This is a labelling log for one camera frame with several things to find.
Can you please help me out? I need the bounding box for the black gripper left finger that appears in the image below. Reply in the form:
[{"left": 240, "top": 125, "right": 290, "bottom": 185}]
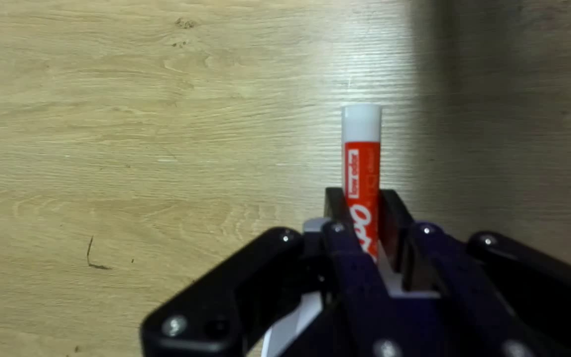
[{"left": 141, "top": 187, "right": 432, "bottom": 357}]

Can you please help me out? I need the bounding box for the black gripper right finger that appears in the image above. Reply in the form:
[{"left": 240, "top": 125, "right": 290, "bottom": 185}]
[{"left": 379, "top": 189, "right": 571, "bottom": 357}]

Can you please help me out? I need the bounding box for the red and white Expo marker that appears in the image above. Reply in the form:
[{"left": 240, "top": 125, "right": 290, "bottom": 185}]
[{"left": 341, "top": 106, "right": 385, "bottom": 264}]

